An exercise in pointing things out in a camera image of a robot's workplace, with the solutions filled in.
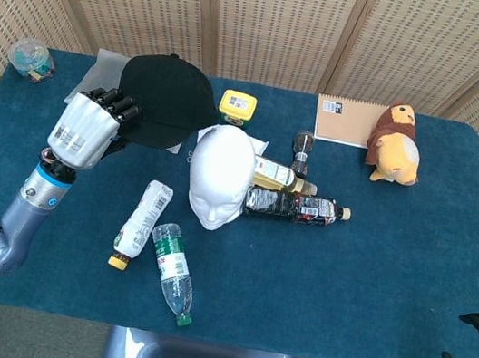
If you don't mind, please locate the yellow brown plush toy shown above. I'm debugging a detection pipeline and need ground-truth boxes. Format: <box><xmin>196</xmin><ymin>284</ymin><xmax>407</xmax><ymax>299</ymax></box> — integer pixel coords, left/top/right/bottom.
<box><xmin>360</xmin><ymin>97</ymin><xmax>432</xmax><ymax>189</ymax></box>

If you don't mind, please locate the white yogurt drink bottle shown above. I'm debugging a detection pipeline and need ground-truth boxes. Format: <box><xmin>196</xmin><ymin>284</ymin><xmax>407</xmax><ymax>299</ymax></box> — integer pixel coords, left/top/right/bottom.
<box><xmin>107</xmin><ymin>174</ymin><xmax>175</xmax><ymax>277</ymax></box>

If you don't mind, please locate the brown spiral notebook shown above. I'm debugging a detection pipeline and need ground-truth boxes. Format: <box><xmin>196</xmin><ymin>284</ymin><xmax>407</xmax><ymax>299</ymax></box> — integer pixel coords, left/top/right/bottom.
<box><xmin>310</xmin><ymin>92</ymin><xmax>393</xmax><ymax>153</ymax></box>

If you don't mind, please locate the woven folding screen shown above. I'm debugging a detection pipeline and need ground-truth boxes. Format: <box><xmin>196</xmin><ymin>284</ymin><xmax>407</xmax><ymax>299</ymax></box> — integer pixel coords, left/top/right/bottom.
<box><xmin>0</xmin><ymin>0</ymin><xmax>479</xmax><ymax>321</ymax></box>

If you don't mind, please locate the yellow oil bottle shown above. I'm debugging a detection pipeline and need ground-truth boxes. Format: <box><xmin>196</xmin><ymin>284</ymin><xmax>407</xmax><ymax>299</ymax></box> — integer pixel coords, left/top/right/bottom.
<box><xmin>248</xmin><ymin>153</ymin><xmax>323</xmax><ymax>198</ymax></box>

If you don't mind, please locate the frosted zip bag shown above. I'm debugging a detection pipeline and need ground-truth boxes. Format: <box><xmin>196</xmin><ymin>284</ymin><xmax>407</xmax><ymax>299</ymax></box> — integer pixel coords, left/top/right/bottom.
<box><xmin>57</xmin><ymin>43</ymin><xmax>211</xmax><ymax>159</ymax></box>

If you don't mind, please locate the small pepper grinder bottle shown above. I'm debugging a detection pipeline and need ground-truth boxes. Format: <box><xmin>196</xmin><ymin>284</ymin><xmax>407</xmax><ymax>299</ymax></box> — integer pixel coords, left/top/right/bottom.
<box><xmin>288</xmin><ymin>128</ymin><xmax>317</xmax><ymax>175</ymax></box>

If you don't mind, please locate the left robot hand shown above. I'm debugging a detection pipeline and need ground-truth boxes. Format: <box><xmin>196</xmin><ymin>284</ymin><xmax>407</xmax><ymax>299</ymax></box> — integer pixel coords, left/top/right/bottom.
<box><xmin>43</xmin><ymin>77</ymin><xmax>147</xmax><ymax>179</ymax></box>

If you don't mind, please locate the white mannequin head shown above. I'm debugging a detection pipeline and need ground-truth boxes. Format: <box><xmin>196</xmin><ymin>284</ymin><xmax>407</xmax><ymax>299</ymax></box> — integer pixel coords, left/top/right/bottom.
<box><xmin>180</xmin><ymin>119</ymin><xmax>261</xmax><ymax>237</ymax></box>

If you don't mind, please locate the clear green-label water bottle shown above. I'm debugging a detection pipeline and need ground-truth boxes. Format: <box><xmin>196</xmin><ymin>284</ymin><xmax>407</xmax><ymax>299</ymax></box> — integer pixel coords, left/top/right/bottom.
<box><xmin>137</xmin><ymin>220</ymin><xmax>208</xmax><ymax>329</ymax></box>

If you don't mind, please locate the dark tea bottle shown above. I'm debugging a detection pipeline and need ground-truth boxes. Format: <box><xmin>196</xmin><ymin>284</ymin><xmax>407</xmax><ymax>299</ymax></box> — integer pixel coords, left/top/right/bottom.
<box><xmin>240</xmin><ymin>183</ymin><xmax>354</xmax><ymax>234</ymax></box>

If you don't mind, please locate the clear jar of clips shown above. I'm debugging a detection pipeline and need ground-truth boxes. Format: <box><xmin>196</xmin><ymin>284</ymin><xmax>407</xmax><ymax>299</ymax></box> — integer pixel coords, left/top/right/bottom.
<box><xmin>4</xmin><ymin>34</ymin><xmax>60</xmax><ymax>87</ymax></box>

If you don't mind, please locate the blue table cloth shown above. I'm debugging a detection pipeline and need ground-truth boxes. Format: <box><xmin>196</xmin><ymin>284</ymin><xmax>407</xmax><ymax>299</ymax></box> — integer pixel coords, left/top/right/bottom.
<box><xmin>0</xmin><ymin>38</ymin><xmax>479</xmax><ymax>358</ymax></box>

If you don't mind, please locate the black baseball cap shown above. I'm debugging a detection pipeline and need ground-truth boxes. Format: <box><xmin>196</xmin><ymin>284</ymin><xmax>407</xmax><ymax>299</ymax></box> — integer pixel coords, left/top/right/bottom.
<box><xmin>110</xmin><ymin>46</ymin><xmax>228</xmax><ymax>159</ymax></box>

